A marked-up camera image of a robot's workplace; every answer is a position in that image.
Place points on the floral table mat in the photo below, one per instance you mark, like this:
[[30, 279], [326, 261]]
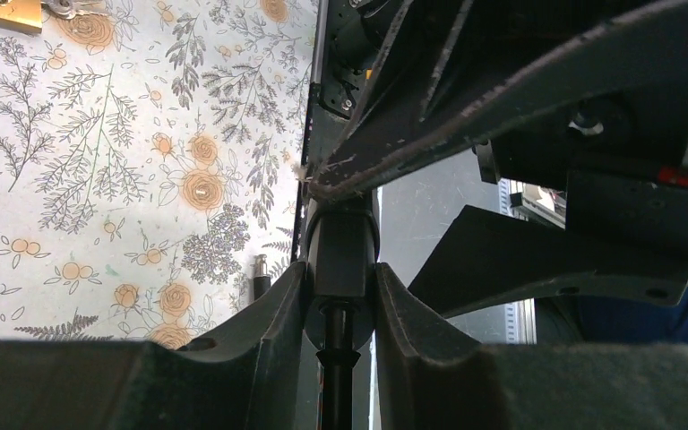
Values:
[[148, 155]]

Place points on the red cable lock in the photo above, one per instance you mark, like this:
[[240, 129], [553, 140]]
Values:
[[261, 281]]

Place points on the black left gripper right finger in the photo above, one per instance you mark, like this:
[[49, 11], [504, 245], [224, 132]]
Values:
[[433, 376]]

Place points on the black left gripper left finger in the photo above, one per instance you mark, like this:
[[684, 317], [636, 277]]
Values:
[[241, 375]]

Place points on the black padlock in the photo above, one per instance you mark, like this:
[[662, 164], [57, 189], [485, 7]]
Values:
[[340, 253]]

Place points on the person in blue shirt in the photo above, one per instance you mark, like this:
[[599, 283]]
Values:
[[563, 320]]

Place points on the brass padlock silver shackle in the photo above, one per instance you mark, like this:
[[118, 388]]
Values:
[[21, 15]]

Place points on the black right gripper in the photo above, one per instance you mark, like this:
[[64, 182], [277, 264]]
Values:
[[564, 97]]

